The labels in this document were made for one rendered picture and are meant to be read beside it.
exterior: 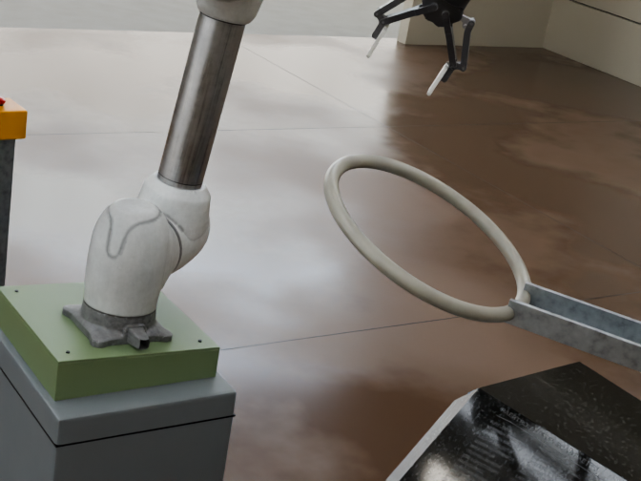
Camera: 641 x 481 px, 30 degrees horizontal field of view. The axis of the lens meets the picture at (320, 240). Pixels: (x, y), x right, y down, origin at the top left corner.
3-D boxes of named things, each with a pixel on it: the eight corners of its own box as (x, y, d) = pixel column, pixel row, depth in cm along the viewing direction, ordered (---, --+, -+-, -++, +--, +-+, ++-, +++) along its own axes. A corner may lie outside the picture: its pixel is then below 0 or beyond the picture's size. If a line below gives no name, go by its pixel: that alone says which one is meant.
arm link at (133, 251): (67, 303, 246) (81, 202, 239) (107, 277, 263) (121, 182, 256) (138, 324, 243) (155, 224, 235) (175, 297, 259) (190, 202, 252)
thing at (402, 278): (552, 280, 260) (560, 270, 259) (483, 359, 218) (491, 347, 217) (379, 142, 269) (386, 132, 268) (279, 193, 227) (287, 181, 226)
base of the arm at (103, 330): (101, 357, 239) (105, 332, 237) (59, 310, 255) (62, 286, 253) (182, 349, 249) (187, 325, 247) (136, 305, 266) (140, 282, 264)
